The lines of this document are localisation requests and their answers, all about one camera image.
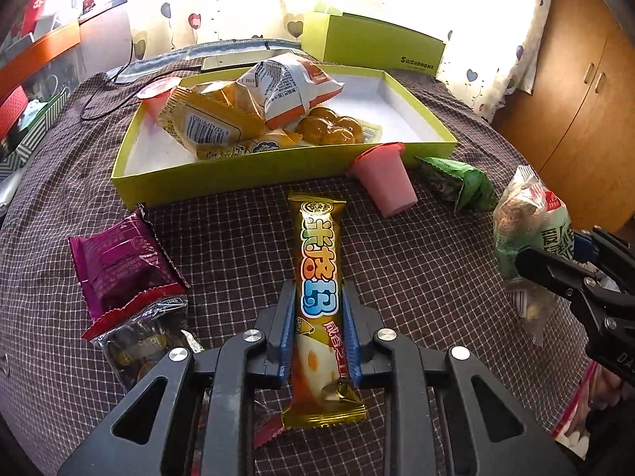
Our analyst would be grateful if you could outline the heart print curtain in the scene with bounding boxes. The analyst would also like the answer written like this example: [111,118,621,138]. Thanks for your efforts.
[126,0,556,125]

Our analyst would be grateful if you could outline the yellow crimped snack packet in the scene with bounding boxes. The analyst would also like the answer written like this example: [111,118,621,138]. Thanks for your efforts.
[158,86,267,160]

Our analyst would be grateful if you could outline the shallow green cardboard tray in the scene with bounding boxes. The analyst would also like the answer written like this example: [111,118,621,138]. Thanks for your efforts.
[110,68,457,209]

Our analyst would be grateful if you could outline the grey striped cloth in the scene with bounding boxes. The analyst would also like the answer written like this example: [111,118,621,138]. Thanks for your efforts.
[114,40,303,83]

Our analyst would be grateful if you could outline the white and orange snack packet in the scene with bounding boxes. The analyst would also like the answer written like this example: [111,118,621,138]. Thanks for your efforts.
[235,52,345,132]

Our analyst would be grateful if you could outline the red dotted box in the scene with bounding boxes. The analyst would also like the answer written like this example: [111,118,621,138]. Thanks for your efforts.
[0,84,28,137]

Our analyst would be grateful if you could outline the purple snack packet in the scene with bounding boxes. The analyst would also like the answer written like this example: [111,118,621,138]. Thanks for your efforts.
[68,203,191,322]

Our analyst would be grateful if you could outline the orange storage box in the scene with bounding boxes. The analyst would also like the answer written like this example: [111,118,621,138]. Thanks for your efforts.
[0,20,83,102]

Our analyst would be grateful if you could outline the clear zip bag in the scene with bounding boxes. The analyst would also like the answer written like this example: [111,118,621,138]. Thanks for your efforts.
[553,362,612,458]

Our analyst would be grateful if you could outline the pink jelly cup red lid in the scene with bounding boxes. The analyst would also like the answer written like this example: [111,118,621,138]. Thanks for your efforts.
[347,142,418,218]
[136,78,182,120]

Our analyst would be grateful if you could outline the wooden wardrobe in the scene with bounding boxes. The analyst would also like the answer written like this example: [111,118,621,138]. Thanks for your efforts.
[491,0,635,239]

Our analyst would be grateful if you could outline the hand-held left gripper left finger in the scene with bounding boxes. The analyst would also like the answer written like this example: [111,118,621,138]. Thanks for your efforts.
[57,280,298,476]

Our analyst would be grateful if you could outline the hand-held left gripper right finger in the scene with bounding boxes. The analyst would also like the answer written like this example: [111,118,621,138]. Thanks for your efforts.
[342,280,579,476]

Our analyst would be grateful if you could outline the yellow chips packet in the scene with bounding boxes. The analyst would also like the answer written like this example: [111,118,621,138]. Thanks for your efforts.
[191,81,301,161]

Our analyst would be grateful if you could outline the yellow-green box lid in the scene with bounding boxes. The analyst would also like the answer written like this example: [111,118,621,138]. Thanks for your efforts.
[301,11,447,79]

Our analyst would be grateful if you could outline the long yellow snack bar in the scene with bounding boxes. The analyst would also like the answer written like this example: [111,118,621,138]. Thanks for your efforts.
[282,192,369,431]

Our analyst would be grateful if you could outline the white open box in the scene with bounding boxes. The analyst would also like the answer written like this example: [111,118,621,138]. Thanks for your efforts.
[20,12,60,40]

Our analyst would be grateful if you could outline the clear packet of brown buns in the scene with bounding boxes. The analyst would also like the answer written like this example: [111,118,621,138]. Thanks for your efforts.
[296,106,384,148]

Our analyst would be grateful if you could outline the small green snack packet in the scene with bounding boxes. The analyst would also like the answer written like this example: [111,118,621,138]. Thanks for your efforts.
[414,156,499,214]

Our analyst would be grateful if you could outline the clear storage bin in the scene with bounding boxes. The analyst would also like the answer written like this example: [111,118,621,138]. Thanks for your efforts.
[30,50,85,105]

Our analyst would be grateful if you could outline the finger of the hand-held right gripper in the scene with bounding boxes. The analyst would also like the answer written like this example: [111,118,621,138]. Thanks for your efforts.
[575,228,635,283]
[515,248,621,308]

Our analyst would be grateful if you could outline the clear packet with red edge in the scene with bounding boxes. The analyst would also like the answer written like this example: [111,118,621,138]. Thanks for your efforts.
[82,292,205,392]

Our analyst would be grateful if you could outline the clear nut bag green label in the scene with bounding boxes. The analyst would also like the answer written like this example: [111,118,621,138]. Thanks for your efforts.
[493,165,576,345]

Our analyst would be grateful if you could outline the green striped box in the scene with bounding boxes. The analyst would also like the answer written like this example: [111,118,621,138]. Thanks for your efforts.
[0,89,73,182]

